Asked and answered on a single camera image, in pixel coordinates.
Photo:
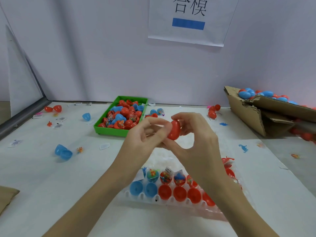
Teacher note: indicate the person's right hand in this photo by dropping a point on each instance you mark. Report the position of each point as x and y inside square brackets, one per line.
[202, 150]

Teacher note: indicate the person's left hand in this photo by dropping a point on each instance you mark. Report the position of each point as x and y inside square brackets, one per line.
[136, 153]

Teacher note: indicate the small capsule cluster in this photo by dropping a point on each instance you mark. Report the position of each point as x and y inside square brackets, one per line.
[155, 112]

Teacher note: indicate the cardboard box of capsules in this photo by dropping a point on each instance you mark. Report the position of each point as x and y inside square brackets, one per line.
[246, 111]

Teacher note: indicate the single blue egg half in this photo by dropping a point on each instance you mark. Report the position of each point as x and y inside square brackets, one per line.
[86, 117]

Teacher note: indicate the blue egg shell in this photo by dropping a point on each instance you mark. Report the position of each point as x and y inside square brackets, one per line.
[63, 152]

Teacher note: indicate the pile of finished eggs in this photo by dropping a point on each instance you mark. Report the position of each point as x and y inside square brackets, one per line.
[276, 97]

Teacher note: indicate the person's left forearm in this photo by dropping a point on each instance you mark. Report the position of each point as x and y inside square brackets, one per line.
[84, 209]

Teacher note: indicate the small blue toy piece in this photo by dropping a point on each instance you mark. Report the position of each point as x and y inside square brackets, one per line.
[243, 148]

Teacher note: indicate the green plastic tray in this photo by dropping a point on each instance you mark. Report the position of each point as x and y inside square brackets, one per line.
[97, 131]

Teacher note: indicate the small orange toy piece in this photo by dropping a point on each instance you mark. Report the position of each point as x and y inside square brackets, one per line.
[295, 156]
[79, 150]

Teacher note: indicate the clear plastic egg tray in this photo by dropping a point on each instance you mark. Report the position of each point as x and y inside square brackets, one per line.
[168, 207]

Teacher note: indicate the white paper sign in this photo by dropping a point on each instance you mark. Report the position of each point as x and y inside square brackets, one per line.
[224, 19]

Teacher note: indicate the clear triangular panel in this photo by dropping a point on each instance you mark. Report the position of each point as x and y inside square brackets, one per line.
[24, 79]

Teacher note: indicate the flat brown cardboard sheet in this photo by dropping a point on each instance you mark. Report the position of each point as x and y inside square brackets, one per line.
[7, 199]

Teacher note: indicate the grey metal rail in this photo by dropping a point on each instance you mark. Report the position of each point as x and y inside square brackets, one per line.
[22, 121]

